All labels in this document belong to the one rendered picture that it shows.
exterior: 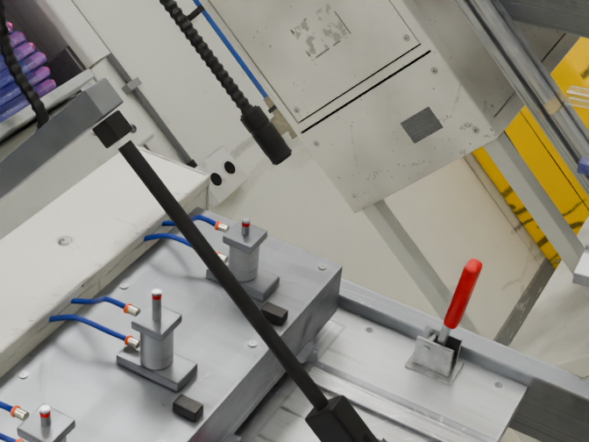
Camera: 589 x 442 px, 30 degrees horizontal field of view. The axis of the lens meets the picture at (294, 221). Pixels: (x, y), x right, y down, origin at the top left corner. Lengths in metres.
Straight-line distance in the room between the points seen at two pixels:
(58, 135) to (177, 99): 2.59
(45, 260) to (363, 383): 0.25
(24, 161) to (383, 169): 1.26
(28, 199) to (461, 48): 0.96
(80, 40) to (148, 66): 2.20
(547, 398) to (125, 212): 0.35
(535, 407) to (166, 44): 2.47
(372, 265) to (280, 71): 1.67
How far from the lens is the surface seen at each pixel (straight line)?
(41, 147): 0.56
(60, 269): 0.80
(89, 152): 0.94
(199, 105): 3.18
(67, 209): 0.86
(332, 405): 0.55
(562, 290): 2.15
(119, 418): 0.72
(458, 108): 1.69
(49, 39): 0.99
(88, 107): 0.53
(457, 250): 3.75
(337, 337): 0.87
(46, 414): 0.65
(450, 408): 0.83
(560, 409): 0.87
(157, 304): 0.71
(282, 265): 0.84
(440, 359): 0.84
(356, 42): 1.72
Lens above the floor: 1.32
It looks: 8 degrees down
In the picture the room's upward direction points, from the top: 37 degrees counter-clockwise
